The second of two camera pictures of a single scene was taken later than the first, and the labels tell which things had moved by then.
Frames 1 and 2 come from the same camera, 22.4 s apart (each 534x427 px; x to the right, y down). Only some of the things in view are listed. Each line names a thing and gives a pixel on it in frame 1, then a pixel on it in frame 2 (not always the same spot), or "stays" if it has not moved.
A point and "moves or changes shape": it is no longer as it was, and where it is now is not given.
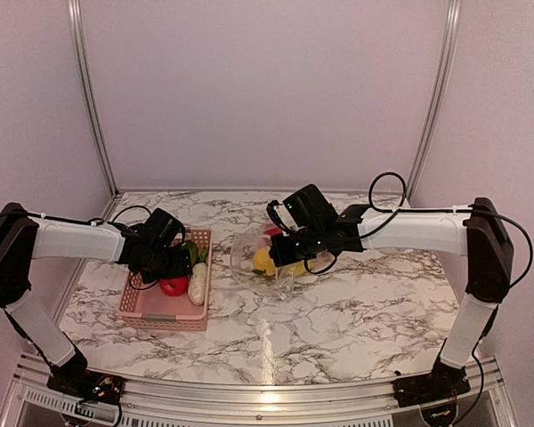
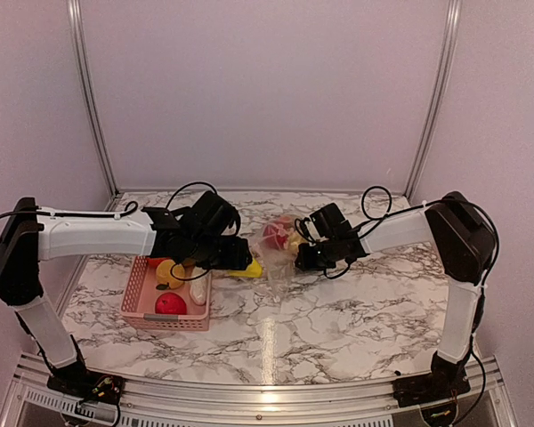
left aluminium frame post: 77,25 stays
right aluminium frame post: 452,24 stays
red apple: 174,286 -> 170,303
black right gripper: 281,256 -> 306,262
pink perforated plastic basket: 145,304 stays
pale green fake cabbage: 197,289 stays
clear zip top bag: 252,260 moves or changes shape
